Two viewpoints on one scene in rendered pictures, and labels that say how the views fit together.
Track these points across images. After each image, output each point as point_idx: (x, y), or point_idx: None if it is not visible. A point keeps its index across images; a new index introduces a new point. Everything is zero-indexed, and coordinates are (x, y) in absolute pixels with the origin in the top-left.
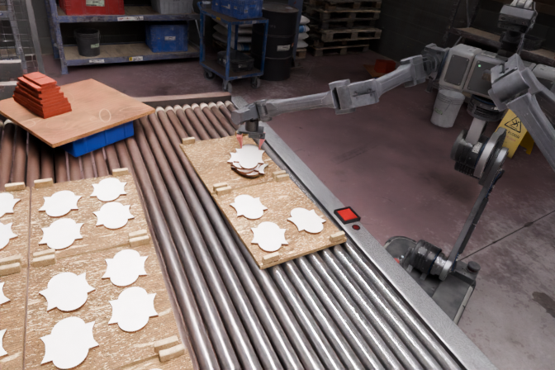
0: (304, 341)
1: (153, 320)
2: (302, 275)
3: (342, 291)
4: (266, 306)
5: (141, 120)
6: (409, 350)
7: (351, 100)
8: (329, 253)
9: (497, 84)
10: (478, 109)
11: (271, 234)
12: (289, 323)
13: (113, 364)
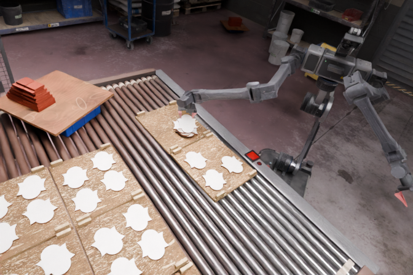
0: (251, 244)
1: (166, 249)
2: None
3: (263, 208)
4: (225, 226)
5: None
6: (303, 236)
7: (260, 96)
8: (249, 184)
9: (349, 91)
10: (323, 85)
11: (215, 178)
12: (241, 234)
13: None
